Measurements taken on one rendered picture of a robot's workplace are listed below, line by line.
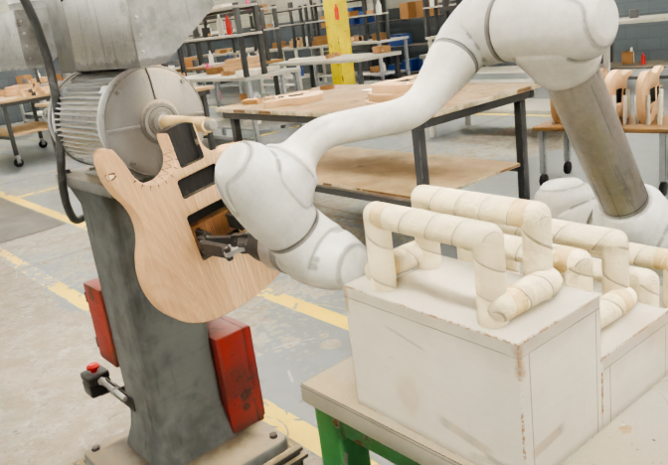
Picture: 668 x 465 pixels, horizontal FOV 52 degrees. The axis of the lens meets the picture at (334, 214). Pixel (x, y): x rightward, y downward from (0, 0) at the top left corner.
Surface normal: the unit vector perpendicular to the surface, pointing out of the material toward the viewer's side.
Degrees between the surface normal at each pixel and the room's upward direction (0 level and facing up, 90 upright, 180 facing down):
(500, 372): 90
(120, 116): 87
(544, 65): 129
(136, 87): 83
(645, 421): 0
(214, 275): 89
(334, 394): 0
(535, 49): 120
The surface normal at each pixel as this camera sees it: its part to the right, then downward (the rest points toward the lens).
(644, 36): -0.75, 0.28
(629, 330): -0.13, -0.95
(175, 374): 0.65, 0.13
